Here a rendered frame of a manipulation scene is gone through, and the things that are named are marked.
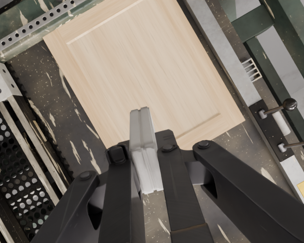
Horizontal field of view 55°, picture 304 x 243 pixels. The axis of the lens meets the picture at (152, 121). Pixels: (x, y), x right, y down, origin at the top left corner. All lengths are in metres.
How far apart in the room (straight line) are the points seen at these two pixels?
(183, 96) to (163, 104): 0.07
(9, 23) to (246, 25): 0.78
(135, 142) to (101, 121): 0.81
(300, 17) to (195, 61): 0.34
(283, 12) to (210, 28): 0.23
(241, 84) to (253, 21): 0.24
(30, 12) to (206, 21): 0.56
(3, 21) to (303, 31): 0.94
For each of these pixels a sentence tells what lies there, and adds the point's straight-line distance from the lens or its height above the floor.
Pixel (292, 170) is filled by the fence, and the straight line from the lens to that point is 1.03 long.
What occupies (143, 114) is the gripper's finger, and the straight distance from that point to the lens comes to 0.21.
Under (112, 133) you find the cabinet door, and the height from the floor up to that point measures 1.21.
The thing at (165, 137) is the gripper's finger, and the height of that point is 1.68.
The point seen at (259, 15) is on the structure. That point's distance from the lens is 1.11.
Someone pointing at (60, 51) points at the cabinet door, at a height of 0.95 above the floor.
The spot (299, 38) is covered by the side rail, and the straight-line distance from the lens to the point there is 1.05.
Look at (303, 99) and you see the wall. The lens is 4.45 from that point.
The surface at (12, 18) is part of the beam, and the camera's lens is 1.08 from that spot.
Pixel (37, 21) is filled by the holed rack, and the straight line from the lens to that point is 1.04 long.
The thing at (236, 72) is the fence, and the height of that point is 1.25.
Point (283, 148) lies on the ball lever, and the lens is 0.99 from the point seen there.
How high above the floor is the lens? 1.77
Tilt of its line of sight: 34 degrees down
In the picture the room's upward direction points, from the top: 151 degrees clockwise
